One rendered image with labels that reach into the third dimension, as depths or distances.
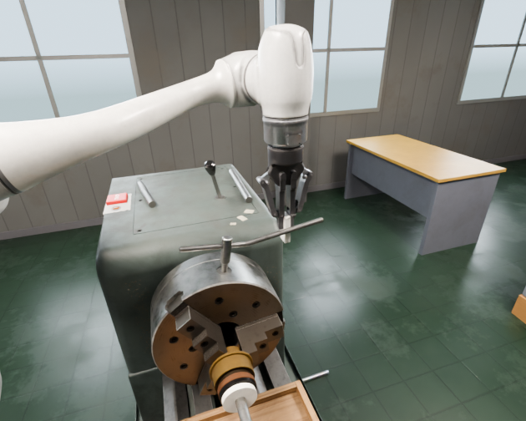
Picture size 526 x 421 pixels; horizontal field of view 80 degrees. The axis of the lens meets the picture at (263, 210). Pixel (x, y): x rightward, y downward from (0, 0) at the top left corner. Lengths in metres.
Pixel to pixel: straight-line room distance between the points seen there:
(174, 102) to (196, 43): 2.91
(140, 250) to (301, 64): 0.55
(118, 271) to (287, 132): 0.51
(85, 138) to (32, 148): 0.07
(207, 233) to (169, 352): 0.29
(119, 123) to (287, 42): 0.30
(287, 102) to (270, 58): 0.08
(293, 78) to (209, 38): 2.98
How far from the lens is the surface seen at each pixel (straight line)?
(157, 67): 3.51
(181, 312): 0.71
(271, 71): 0.60
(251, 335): 0.76
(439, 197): 2.98
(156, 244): 0.83
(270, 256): 0.88
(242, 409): 0.68
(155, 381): 1.10
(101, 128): 0.54
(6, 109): 3.75
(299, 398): 0.93
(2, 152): 0.53
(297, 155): 0.65
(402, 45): 4.52
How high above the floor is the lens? 1.67
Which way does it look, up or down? 27 degrees down
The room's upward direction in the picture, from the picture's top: 2 degrees counter-clockwise
